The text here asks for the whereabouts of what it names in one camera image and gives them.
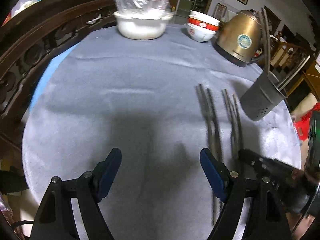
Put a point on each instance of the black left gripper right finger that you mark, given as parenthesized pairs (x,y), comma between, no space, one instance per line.
(266,218)

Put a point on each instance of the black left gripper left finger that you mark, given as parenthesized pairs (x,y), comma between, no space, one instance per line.
(55,219)

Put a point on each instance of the brown chopstick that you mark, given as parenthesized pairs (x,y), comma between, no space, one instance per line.
(238,121)
(231,120)

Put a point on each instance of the dark wooden chopstick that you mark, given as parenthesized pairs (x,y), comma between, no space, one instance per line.
(266,39)

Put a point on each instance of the red plastic stool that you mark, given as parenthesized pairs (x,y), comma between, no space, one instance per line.
(302,126)

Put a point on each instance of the dark grey utensil holder cup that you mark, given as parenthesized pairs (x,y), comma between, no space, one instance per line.
(262,97)

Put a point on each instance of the grey table cloth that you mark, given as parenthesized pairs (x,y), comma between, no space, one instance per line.
(139,96)

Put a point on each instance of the gold electric kettle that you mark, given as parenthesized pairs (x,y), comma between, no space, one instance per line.
(240,38)

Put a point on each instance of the dark carved wooden chair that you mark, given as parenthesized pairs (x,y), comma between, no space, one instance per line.
(29,41)

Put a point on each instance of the white red ceramic bowl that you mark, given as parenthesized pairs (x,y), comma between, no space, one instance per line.
(201,27)

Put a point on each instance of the white plastic basin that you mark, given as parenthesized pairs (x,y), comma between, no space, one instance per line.
(142,27)

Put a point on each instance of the clear plastic bag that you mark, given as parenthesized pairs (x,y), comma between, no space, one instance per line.
(141,6)

